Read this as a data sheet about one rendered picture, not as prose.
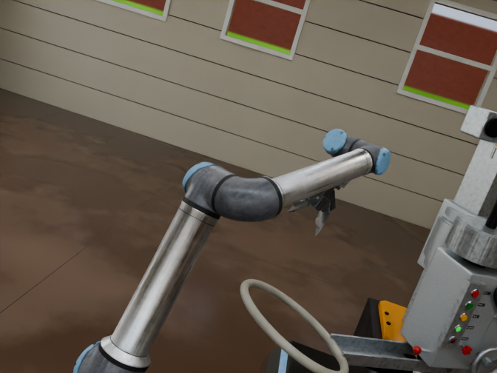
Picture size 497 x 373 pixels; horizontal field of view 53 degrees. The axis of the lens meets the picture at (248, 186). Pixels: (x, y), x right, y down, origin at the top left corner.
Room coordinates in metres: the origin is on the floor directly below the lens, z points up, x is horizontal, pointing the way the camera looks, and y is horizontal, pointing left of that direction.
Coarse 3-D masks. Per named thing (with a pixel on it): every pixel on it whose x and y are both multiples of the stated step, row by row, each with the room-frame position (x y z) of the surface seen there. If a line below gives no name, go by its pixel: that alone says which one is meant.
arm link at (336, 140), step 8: (328, 136) 1.73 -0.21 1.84; (336, 136) 1.71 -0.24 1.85; (344, 136) 1.69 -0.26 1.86; (352, 136) 1.72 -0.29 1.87; (328, 144) 1.71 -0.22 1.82; (336, 144) 1.69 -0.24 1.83; (344, 144) 1.68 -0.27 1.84; (328, 152) 1.71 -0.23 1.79; (336, 152) 1.69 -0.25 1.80; (344, 152) 1.68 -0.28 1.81
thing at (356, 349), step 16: (336, 336) 1.75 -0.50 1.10; (352, 336) 1.78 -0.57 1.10; (352, 352) 1.66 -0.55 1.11; (368, 352) 1.78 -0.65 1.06; (384, 352) 1.81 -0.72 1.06; (400, 352) 1.86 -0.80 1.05; (384, 368) 1.71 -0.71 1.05; (400, 368) 1.73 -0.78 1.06; (416, 368) 1.76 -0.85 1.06; (432, 368) 1.79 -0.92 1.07
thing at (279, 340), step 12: (240, 288) 1.61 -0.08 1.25; (264, 288) 1.79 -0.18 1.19; (288, 300) 1.84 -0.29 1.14; (252, 312) 1.47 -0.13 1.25; (300, 312) 1.83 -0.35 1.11; (264, 324) 1.43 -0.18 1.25; (312, 324) 1.80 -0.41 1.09; (276, 336) 1.40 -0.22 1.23; (324, 336) 1.75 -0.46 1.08; (288, 348) 1.39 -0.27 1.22; (336, 348) 1.69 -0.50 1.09; (300, 360) 1.38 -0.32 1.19; (312, 360) 1.40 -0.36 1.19; (324, 372) 1.40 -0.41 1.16; (336, 372) 1.44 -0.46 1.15
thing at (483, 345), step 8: (496, 288) 1.75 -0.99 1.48; (496, 296) 1.75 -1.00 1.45; (496, 304) 1.76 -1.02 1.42; (496, 312) 1.82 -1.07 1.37; (496, 320) 1.81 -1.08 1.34; (488, 328) 1.80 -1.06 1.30; (496, 328) 1.81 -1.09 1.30; (488, 336) 1.81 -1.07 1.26; (496, 336) 1.82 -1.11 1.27; (480, 344) 1.80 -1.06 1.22; (488, 344) 1.81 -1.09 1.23; (496, 344) 1.83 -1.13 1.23; (496, 352) 1.84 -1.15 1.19; (480, 360) 1.85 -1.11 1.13; (480, 368) 1.84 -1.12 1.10
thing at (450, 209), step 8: (448, 200) 2.70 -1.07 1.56; (440, 208) 2.72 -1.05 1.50; (448, 208) 2.65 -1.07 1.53; (456, 208) 2.62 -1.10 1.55; (464, 208) 2.61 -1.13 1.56; (440, 216) 2.70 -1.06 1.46; (448, 216) 2.63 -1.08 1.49; (480, 216) 2.53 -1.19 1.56; (424, 248) 2.71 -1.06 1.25; (424, 256) 2.69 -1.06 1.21; (424, 264) 2.67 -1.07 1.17
